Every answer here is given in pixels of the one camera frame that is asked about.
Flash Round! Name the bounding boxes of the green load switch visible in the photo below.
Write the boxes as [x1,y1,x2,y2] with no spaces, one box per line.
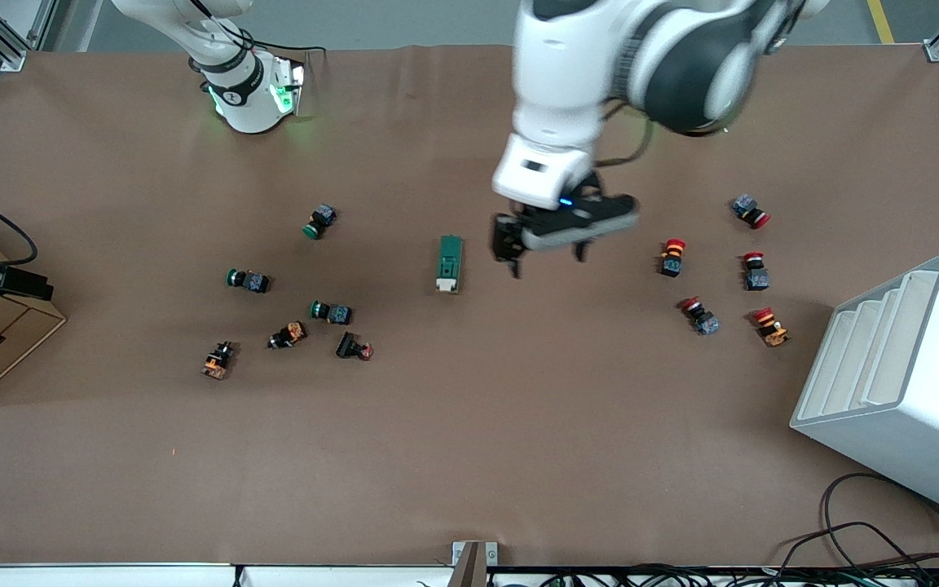
[435,235,465,295]

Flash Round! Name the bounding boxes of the red mushroom button orange block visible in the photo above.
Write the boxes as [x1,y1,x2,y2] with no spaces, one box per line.
[659,238,688,279]
[752,307,790,348]

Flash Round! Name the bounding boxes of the red mushroom button grey block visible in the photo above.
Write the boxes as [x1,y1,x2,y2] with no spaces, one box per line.
[732,192,772,230]
[679,296,721,337]
[743,251,770,292]

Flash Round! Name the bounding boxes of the brown paper table cover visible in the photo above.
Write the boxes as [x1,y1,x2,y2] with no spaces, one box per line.
[0,42,939,567]

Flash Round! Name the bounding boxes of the white stepped rack bin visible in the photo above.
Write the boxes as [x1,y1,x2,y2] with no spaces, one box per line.
[790,251,939,525]

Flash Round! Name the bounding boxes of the black switch with red lens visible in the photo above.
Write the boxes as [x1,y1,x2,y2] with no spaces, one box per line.
[335,330,375,362]

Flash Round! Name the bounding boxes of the green push button switch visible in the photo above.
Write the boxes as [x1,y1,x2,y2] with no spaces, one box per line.
[302,204,337,241]
[309,300,354,325]
[226,267,271,295]

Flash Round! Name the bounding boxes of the black selector switch orange block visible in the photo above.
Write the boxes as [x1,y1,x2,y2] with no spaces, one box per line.
[267,320,309,351]
[201,341,239,381]

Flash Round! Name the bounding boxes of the white table edge rail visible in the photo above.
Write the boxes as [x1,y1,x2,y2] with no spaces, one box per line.
[0,561,454,587]

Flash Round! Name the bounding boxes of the metal table edge bracket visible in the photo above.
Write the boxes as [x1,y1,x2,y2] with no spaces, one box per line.
[452,541,498,587]

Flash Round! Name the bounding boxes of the black right base cable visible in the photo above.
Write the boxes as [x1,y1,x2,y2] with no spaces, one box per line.
[188,0,328,54]

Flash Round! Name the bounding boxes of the black cable bundle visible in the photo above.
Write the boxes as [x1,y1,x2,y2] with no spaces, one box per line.
[486,561,939,587]

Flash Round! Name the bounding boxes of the looped black floor cable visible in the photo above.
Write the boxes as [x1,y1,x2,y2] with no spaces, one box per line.
[771,471,939,572]

